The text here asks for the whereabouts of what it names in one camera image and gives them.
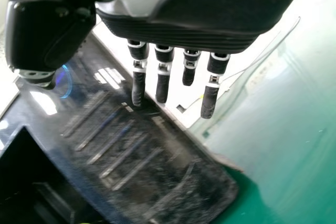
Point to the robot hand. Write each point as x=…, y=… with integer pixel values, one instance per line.
x=199, y=9

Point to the black oven with glass door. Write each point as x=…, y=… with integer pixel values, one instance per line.
x=126, y=155

